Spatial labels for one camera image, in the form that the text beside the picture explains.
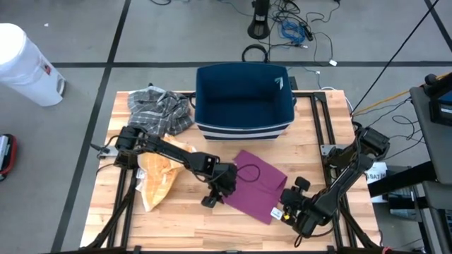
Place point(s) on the metal mounting plate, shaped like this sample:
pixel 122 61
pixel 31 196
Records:
pixel 328 150
pixel 107 151

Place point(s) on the black power strip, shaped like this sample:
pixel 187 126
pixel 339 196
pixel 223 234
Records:
pixel 306 31

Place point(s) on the white paper sheet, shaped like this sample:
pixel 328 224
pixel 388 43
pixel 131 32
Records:
pixel 374 176

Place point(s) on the black stand base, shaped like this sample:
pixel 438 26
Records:
pixel 258 30

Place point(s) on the black floor mat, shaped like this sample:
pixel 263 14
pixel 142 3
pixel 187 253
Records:
pixel 294 83

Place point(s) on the white trash bin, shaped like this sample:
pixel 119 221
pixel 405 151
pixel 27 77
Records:
pixel 24 67

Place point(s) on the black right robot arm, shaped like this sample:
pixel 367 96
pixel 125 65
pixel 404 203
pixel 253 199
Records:
pixel 335 197

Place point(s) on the white plug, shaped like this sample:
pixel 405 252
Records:
pixel 333 63

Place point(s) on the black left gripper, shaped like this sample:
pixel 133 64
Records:
pixel 225 180

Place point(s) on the grey side table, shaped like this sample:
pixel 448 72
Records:
pixel 427 141

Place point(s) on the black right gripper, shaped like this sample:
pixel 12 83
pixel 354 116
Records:
pixel 291 206

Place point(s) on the navy white striped basket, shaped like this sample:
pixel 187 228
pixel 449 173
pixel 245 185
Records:
pixel 243 106

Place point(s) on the grey checked towel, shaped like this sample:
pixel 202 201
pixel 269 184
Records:
pixel 155 113

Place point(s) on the red black device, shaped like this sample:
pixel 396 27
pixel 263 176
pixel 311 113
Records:
pixel 4 151

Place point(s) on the black aluminium table frame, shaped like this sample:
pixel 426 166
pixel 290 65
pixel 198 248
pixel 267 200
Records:
pixel 319 96

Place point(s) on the thin black pole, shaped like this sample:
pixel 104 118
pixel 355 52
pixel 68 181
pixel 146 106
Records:
pixel 395 57

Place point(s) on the purple towel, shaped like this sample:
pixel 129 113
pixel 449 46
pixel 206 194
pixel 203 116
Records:
pixel 257 197

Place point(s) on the orange checked towel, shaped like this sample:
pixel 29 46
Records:
pixel 155 183

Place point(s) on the black equipment box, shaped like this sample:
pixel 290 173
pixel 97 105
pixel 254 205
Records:
pixel 441 113

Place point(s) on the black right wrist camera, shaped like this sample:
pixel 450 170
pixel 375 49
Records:
pixel 303 184

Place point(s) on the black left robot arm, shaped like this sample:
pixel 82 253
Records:
pixel 169 151

